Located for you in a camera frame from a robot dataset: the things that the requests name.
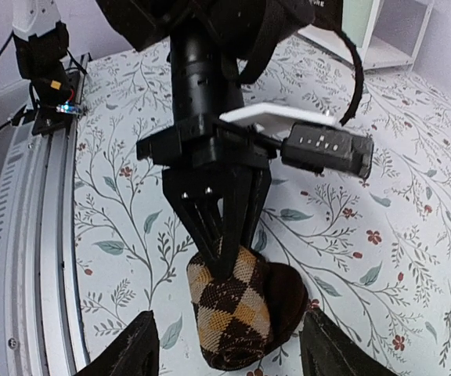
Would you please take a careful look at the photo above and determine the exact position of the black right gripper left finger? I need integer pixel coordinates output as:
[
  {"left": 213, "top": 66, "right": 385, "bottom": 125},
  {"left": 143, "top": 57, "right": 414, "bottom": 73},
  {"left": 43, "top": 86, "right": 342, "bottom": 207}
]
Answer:
[{"left": 76, "top": 311, "right": 160, "bottom": 376}]

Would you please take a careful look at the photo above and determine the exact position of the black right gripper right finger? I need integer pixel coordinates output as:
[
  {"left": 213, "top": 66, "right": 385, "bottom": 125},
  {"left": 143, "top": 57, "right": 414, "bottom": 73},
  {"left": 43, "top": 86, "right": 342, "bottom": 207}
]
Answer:
[{"left": 300, "top": 309, "right": 394, "bottom": 376}]

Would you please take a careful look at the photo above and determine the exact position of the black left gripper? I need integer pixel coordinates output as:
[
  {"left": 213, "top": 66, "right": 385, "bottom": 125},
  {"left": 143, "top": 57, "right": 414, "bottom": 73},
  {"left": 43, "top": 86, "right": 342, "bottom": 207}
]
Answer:
[{"left": 135, "top": 114, "right": 279, "bottom": 279}]

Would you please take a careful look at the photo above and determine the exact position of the brown tan argyle sock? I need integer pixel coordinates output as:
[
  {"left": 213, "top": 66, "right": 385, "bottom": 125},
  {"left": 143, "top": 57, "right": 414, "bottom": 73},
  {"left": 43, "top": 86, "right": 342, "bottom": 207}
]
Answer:
[{"left": 186, "top": 247, "right": 308, "bottom": 371}]

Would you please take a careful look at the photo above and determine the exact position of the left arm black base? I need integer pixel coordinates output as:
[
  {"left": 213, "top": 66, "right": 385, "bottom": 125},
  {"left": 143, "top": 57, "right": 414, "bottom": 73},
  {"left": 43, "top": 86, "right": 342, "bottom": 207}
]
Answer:
[{"left": 13, "top": 21, "right": 87, "bottom": 136}]

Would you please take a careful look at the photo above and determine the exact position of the white shelf black top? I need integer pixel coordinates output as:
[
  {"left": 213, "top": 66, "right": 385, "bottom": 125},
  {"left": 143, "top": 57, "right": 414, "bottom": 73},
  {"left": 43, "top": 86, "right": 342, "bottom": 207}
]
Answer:
[{"left": 295, "top": 0, "right": 436, "bottom": 72}]

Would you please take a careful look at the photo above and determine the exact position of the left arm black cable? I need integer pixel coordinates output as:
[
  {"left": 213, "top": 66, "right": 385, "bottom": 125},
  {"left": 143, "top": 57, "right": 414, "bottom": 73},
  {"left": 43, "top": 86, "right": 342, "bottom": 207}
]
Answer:
[{"left": 327, "top": 23, "right": 366, "bottom": 127}]

